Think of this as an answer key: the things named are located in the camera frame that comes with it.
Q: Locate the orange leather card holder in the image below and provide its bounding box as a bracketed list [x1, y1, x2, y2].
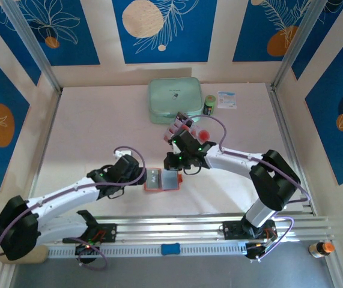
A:
[142, 167, 184, 193]

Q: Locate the credit card with red circle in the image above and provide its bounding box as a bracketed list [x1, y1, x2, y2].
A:
[174, 121, 193, 133]
[195, 125, 211, 143]
[162, 127, 177, 143]

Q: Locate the mint green zip pouch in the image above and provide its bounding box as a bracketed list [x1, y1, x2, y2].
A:
[147, 76, 204, 124]

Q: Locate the white and blue packet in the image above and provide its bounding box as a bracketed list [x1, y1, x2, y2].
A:
[217, 91, 238, 110]

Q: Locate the blue bone-shaped clip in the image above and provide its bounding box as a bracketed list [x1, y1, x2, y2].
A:
[160, 243, 180, 256]

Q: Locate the beige foam block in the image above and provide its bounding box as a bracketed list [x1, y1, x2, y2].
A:
[2, 244, 49, 265]

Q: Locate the brown bottle orange cap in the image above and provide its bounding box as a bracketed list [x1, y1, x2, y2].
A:
[308, 241, 336, 259]

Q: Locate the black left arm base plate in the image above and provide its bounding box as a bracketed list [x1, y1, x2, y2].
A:
[62, 223, 118, 244]

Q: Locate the aluminium rail beam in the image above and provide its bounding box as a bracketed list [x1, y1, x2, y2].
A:
[4, 213, 336, 244]

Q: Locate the white slotted cable duct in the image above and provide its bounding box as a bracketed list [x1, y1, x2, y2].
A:
[47, 242, 247, 258]

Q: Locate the aluminium table side rail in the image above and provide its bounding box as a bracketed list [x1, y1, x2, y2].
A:
[267, 83, 318, 216]
[23, 89, 62, 223]

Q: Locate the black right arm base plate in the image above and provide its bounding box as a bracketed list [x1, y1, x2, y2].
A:
[222, 220, 277, 241]

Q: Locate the aluminium frame post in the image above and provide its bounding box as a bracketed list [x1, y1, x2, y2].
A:
[270, 0, 330, 90]
[0, 0, 63, 93]

